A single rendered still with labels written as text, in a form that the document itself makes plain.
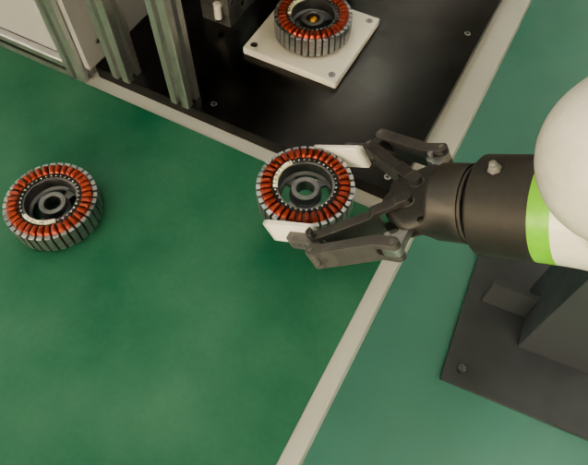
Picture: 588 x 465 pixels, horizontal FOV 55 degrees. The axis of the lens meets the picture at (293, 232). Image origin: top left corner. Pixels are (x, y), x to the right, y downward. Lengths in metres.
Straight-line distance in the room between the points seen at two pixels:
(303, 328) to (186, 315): 0.13
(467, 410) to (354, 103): 0.87
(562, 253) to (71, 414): 0.50
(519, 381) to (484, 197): 1.03
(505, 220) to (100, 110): 0.58
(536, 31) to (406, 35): 1.38
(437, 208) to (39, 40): 0.64
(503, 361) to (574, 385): 0.17
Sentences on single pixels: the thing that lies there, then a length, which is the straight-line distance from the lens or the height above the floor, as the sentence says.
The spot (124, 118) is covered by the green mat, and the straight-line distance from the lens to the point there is 0.84.
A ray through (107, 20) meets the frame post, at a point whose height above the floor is 0.88.
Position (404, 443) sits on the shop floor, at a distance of 1.40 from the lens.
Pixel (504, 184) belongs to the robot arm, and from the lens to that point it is 0.49.
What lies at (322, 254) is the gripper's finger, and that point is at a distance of 0.55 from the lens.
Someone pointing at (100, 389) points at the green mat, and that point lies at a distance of 0.66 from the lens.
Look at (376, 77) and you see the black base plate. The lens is 0.84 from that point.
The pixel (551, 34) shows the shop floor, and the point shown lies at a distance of 2.27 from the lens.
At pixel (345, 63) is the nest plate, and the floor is 0.78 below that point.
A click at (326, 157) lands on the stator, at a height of 0.83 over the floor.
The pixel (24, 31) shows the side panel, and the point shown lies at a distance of 0.95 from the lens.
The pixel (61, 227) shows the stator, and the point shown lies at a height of 0.79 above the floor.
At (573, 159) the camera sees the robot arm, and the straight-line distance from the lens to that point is 0.34.
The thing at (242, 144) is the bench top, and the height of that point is 0.75.
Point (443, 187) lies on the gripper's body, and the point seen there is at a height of 0.94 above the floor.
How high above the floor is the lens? 1.35
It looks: 60 degrees down
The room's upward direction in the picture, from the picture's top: straight up
